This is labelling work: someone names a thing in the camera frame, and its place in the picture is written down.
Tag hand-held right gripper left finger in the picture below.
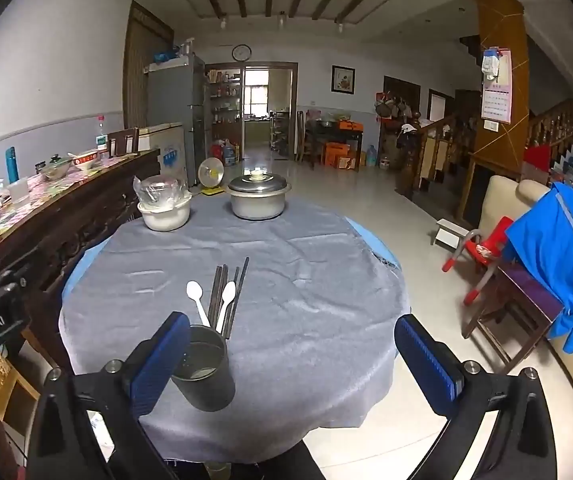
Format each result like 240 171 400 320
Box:
25 311 192 480

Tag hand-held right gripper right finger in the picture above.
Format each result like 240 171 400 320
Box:
395 313 573 480

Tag dark metal utensil cup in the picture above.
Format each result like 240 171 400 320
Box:
171 325 237 412

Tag white plastic spoon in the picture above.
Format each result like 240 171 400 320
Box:
186 280 212 329
215 280 238 335

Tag carved wooden sideboard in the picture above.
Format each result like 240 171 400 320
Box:
0 149 162 361

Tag dark wooden chair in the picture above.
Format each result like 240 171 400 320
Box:
461 260 564 376

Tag clear plastic container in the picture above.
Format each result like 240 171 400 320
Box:
6 180 30 209

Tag red child chair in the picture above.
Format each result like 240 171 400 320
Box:
441 216 515 306

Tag grey tablecloth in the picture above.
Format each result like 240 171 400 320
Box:
59 192 412 463

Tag white step stool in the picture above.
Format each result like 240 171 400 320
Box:
433 219 469 250

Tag light blue table cover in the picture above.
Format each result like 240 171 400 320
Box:
60 216 401 311

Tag pink patterned runner cloth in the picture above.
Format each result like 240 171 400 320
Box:
0 152 132 241

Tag teal water bottle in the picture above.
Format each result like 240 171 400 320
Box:
5 147 20 184

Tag glass bowl with lid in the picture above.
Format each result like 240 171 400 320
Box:
41 155 73 181

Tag blue jacket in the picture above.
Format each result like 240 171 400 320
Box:
505 182 573 356

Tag aluminium pot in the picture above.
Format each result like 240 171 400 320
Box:
230 189 289 221

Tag beige sofa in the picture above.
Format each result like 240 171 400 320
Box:
479 176 573 461

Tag red and white bowl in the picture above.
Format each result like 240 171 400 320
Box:
69 152 98 174

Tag white chest freezer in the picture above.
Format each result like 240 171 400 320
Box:
136 122 188 186

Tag wooden staircase railing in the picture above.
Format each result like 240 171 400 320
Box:
396 110 482 201

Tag wooden chair back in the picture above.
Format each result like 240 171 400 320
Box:
108 128 140 157

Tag orange cardboard boxes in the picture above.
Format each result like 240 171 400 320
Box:
323 142 358 170

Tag dark wooden side table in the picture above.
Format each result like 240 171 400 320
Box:
303 120 364 171

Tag glass shelving unit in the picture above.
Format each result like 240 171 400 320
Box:
207 70 242 156

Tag grey refrigerator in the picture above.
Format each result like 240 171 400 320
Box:
146 55 207 188

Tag wooden door panel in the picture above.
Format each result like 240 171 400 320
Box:
123 1 174 131

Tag wooden pillar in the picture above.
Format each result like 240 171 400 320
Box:
471 0 529 181

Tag pink wall calendar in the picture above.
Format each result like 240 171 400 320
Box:
481 50 513 125

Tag framed wall picture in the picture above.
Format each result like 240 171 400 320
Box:
331 65 356 95

